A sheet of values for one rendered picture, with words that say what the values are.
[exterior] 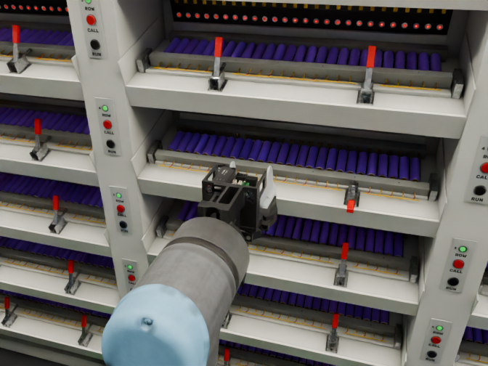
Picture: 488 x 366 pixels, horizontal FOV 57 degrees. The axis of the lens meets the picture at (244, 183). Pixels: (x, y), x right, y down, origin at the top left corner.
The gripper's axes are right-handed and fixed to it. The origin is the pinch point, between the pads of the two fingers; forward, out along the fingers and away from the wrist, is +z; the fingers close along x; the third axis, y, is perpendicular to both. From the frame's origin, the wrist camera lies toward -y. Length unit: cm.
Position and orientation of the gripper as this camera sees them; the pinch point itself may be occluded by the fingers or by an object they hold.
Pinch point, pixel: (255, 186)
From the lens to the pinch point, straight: 69.4
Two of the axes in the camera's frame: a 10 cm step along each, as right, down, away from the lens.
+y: 0.1, -8.9, -4.6
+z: 2.7, -4.4, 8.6
